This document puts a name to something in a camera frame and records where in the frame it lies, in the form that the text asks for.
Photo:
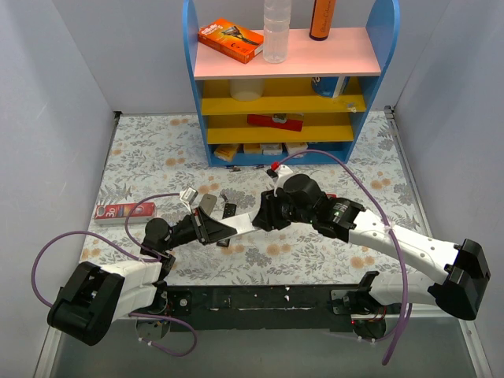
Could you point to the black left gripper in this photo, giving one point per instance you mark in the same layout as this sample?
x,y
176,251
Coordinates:
x,y
198,226

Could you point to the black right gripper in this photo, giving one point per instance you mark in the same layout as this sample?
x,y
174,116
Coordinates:
x,y
266,210

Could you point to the black remote control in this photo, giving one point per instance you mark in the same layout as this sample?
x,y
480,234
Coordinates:
x,y
224,243

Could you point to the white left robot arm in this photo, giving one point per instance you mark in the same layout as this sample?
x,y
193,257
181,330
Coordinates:
x,y
97,295

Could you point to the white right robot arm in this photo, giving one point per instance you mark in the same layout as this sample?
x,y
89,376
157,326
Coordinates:
x,y
455,277

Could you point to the grey remote control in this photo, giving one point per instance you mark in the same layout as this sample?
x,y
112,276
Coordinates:
x,y
207,203

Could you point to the white tissue pack right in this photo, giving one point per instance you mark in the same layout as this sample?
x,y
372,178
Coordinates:
x,y
297,149

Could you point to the white tissue pack middle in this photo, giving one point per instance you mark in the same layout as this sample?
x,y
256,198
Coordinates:
x,y
272,149

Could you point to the red toothpaste box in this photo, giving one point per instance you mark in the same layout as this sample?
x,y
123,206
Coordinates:
x,y
116,214

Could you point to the yellow tissue pack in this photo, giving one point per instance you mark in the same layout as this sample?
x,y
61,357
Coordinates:
x,y
227,152

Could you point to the floral table mat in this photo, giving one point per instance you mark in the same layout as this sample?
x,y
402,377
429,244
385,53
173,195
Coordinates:
x,y
161,155

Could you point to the red flat box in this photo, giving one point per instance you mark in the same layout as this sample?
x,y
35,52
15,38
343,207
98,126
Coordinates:
x,y
283,121

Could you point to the blue shelf unit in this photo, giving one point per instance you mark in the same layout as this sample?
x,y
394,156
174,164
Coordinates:
x,y
330,131

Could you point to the blue white can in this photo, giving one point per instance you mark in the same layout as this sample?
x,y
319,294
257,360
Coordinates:
x,y
329,87

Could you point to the white plastic cup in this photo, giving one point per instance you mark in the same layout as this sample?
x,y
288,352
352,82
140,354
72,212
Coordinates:
x,y
246,90

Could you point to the orange razor box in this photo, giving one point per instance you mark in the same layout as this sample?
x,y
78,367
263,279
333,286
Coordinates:
x,y
232,40

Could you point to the orange cologne bottle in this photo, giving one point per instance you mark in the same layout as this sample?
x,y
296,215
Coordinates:
x,y
321,22

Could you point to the clear plastic bottle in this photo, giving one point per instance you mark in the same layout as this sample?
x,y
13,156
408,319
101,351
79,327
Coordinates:
x,y
277,17

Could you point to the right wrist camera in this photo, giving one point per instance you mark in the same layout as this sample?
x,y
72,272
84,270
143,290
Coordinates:
x,y
279,173

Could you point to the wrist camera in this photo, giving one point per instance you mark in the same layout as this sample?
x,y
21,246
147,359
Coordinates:
x,y
188,196
279,173

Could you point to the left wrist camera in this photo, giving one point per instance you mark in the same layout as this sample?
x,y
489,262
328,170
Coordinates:
x,y
188,196

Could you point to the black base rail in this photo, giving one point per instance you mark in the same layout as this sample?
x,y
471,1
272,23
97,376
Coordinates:
x,y
276,307

